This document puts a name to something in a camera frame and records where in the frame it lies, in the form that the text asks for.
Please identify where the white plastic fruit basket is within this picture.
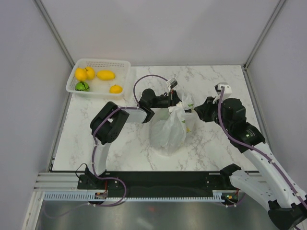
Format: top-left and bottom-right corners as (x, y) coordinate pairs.
(66, 58), (136, 99)

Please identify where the small yellow fake lemon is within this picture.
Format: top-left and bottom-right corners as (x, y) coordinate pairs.
(85, 67), (95, 80)

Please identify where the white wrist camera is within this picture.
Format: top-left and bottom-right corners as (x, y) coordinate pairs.
(166, 78), (178, 89)
(213, 82), (232, 104)

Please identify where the green black-striped fake fruit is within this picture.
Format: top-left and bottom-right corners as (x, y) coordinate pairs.
(75, 81), (90, 92)

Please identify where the left aluminium frame post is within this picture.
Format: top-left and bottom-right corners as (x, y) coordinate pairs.
(33, 0), (75, 68)

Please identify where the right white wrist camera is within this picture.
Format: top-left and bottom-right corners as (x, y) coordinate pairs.
(213, 82), (232, 104)

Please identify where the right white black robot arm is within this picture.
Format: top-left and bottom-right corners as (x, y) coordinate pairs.
(194, 97), (307, 230)

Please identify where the right aluminium frame post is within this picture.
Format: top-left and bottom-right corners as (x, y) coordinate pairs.
(242, 0), (287, 71)

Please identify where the large yellow fake lemon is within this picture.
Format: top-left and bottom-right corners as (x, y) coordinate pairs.
(74, 68), (87, 81)

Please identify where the aluminium frame post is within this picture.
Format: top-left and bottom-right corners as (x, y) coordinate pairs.
(242, 0), (287, 71)
(33, 0), (75, 68)

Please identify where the white lemon-print plastic bag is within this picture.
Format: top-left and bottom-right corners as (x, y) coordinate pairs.
(149, 91), (197, 156)

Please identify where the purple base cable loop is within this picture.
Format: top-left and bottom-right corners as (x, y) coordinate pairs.
(90, 176), (130, 208)

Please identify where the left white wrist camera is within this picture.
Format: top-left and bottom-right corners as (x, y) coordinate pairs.
(166, 78), (178, 89)

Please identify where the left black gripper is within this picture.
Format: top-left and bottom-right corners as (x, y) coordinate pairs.
(150, 90), (191, 115)

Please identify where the small yellow fake citrus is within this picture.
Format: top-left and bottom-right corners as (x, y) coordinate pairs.
(109, 85), (123, 94)

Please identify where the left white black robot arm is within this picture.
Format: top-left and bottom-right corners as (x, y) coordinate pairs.
(88, 89), (181, 189)

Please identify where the white slotted cable duct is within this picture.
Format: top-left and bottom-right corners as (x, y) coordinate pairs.
(43, 190), (235, 202)

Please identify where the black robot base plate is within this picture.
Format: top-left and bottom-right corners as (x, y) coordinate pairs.
(77, 170), (236, 197)

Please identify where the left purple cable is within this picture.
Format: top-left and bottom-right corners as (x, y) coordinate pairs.
(92, 74), (170, 179)

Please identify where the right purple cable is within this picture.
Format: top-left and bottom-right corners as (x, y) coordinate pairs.
(218, 87), (307, 209)

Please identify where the yellow fake mango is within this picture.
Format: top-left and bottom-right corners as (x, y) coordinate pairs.
(96, 70), (116, 81)

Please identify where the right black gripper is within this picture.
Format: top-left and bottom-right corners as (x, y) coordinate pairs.
(194, 96), (232, 132)

